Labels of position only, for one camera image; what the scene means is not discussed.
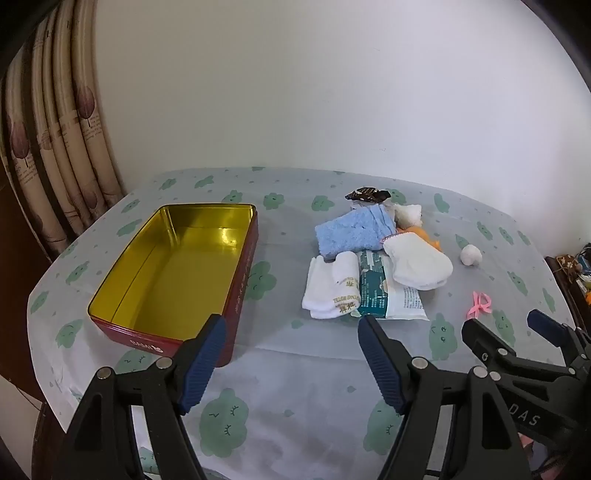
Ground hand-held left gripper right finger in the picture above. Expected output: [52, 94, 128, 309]
[358, 314, 533, 480]

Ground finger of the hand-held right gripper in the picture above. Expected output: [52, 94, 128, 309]
[462, 318, 519, 376]
[527, 310, 591, 370]

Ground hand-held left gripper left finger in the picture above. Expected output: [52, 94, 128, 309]
[55, 314, 227, 480]

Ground wet wipes packet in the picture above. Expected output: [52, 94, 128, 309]
[353, 249, 429, 320]

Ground white towel gold embroidery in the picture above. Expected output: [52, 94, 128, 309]
[302, 251, 361, 320]

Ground red tin box gold interior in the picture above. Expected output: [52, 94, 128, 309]
[88, 203, 259, 368]

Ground white mitten red trim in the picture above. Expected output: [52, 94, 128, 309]
[382, 232, 454, 291]

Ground orange plush toy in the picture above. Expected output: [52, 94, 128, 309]
[397, 224, 441, 252]

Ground light blue fluffy towel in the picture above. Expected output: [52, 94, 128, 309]
[315, 205, 398, 261]

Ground white fluffy yellow-lined sock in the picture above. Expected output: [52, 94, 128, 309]
[392, 202, 423, 229]

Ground dark checkered hair bow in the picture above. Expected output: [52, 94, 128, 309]
[345, 186, 392, 204]

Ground pink ribbon bow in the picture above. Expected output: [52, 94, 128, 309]
[467, 291, 494, 320]

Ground cluttered dark shelf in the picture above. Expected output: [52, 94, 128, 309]
[545, 244, 591, 333]

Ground green cloud print tablecloth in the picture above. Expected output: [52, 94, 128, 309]
[28, 167, 575, 480]

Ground dark wooden furniture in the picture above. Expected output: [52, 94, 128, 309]
[0, 180, 70, 402]

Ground beige leaf print curtain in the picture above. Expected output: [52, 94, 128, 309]
[0, 0, 127, 259]

